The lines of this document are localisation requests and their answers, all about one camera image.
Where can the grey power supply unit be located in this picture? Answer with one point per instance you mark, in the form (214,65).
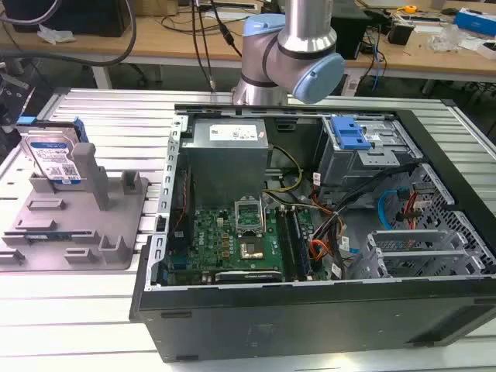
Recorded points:
(226,162)

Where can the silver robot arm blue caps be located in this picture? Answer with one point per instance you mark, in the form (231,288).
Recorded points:
(286,58)

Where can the black box on desk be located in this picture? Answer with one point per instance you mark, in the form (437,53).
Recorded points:
(400,32)

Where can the metal disk bay cage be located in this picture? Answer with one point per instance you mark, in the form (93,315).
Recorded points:
(372,155)

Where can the grey parts rack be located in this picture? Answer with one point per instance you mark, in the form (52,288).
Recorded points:
(77,217)

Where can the black graphics card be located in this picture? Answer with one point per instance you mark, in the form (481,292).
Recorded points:
(248,276)

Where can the CPU socket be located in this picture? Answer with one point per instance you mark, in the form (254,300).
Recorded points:
(252,251)

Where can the blue disk bay latch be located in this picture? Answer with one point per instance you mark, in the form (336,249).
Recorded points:
(350,133)

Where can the RAM stick in slot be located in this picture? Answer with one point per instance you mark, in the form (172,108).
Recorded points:
(301,244)

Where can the blue white box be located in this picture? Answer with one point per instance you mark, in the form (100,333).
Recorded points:
(474,20)

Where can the black open PC case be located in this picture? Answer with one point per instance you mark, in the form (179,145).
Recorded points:
(294,317)

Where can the green Dell motherboard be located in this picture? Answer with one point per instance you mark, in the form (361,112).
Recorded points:
(232,248)

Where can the RAM stick on rack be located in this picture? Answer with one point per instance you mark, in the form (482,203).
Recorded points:
(46,235)

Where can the hard disk in blue carrier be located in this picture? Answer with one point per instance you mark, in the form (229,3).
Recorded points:
(52,155)

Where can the wooden desk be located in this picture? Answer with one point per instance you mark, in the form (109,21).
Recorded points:
(248,42)

